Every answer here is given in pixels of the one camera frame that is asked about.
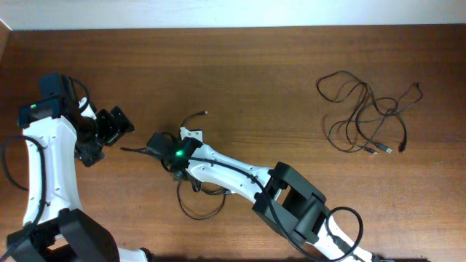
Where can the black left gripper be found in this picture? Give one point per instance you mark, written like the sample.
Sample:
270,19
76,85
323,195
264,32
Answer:
87,153

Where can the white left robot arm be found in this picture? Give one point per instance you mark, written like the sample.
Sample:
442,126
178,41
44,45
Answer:
60,129

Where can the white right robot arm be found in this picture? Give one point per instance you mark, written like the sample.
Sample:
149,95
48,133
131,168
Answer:
286,201

